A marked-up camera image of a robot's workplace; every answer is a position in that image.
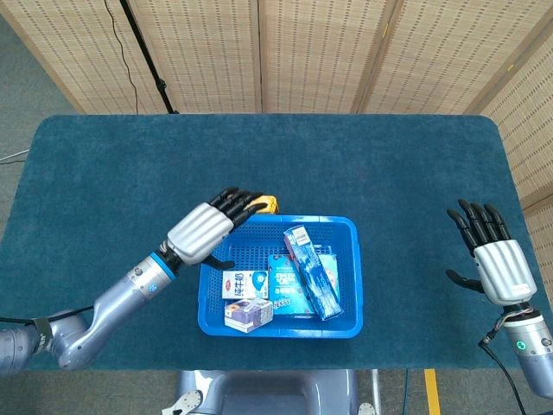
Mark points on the yellow cracker packet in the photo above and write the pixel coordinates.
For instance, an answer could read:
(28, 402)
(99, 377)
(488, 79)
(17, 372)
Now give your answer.
(270, 205)

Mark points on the small purple white carton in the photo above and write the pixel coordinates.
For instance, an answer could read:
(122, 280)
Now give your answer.
(248, 315)

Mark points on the yellow floor tape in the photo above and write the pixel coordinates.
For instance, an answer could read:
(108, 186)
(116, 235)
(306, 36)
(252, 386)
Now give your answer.
(432, 393)

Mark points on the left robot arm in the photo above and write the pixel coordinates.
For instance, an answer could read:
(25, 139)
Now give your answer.
(125, 289)

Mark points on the metal table leg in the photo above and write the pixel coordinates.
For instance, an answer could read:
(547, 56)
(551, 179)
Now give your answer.
(377, 389)

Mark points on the blue plastic basket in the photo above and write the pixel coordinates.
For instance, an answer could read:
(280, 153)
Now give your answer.
(276, 329)

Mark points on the teal table cloth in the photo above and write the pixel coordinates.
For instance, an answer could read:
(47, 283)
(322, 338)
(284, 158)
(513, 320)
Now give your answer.
(108, 151)

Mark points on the black tripod pole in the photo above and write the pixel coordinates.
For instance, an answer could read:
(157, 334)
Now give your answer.
(161, 83)

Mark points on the blue rectangular carton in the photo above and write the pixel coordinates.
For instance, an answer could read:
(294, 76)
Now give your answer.
(315, 281)

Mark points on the white milk carton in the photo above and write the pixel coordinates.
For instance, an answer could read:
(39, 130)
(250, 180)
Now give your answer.
(244, 284)

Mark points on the grey blue robot torso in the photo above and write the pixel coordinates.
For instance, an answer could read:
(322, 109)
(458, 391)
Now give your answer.
(268, 393)

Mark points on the blue snack box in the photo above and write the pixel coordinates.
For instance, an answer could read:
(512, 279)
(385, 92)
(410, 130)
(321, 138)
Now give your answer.
(283, 294)

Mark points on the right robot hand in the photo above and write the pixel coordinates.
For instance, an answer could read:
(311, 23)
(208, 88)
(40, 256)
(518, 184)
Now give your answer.
(503, 270)

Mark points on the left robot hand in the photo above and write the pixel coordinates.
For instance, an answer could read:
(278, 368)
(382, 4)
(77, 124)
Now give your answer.
(198, 233)

